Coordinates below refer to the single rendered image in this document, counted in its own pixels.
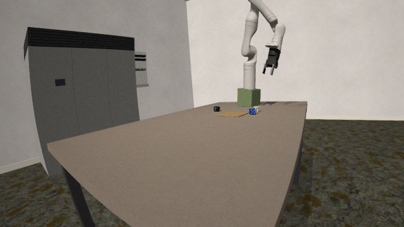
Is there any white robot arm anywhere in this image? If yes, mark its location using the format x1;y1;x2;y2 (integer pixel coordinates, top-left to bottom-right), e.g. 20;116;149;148
241;0;285;90

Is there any blue die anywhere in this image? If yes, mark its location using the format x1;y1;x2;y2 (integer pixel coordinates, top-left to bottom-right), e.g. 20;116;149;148
249;108;256;115

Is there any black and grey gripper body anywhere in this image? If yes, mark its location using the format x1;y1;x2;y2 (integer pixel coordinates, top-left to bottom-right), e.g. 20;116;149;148
265;42;282;67

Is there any tan square mat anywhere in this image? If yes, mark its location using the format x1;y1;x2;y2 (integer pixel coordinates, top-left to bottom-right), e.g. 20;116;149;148
217;112;249;117

